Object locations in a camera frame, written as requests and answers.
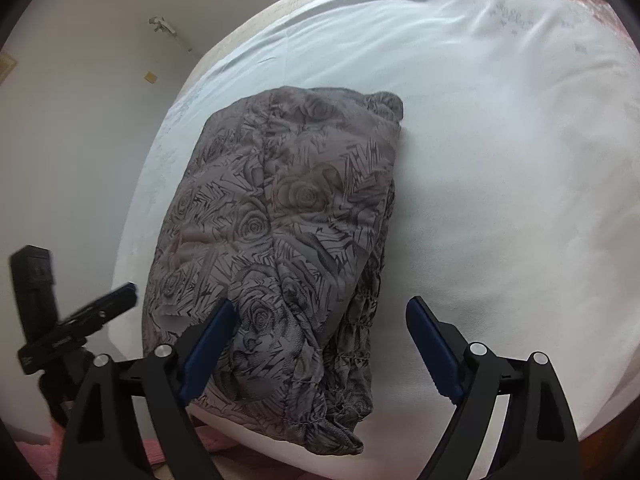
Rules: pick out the grey rose-print padded jacket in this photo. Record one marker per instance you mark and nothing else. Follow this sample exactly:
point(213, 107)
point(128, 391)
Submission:
point(280, 240)

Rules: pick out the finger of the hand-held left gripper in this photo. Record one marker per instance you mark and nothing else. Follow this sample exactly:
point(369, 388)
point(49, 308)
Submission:
point(112, 300)

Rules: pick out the wall hook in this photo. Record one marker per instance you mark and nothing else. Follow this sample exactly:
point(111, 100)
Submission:
point(162, 25)

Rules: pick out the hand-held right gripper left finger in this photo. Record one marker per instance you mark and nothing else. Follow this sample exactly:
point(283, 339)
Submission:
point(210, 345)

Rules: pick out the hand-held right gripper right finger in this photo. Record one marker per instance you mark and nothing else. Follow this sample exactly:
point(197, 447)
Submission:
point(432, 345)

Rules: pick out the pink floral blanket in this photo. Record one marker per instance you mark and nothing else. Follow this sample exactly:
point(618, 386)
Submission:
point(600, 10)

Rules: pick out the yellow wall sticker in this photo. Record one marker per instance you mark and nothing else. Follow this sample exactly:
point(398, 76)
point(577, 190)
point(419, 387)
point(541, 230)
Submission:
point(150, 77)

